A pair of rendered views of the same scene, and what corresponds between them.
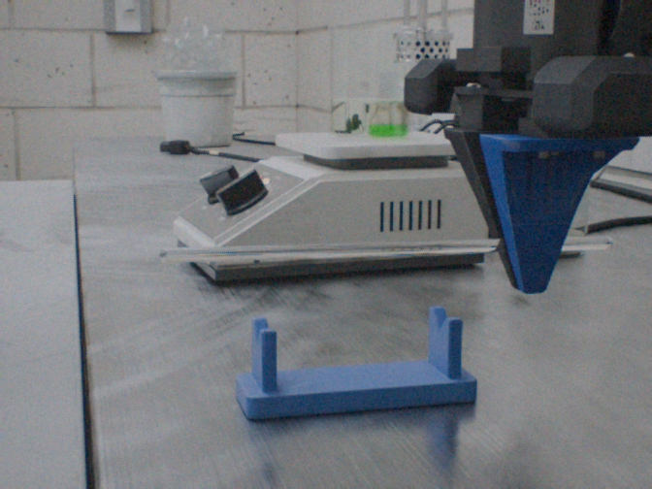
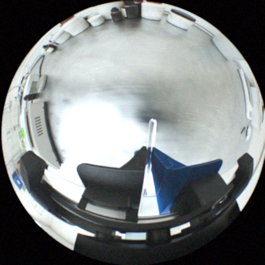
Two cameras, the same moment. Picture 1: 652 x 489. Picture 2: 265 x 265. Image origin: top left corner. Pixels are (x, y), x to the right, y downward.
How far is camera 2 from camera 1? 48 cm
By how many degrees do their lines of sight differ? 83
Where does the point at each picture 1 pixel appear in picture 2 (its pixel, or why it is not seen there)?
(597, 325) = (92, 86)
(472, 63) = (143, 241)
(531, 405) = (158, 141)
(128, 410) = not seen: hidden behind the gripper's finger
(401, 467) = not seen: hidden behind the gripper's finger
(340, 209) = (42, 146)
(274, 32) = (10, 114)
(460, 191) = (32, 112)
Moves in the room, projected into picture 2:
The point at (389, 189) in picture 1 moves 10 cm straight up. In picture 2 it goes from (35, 134) to (12, 152)
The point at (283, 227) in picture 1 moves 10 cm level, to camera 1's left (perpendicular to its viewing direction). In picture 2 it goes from (50, 158) to (59, 180)
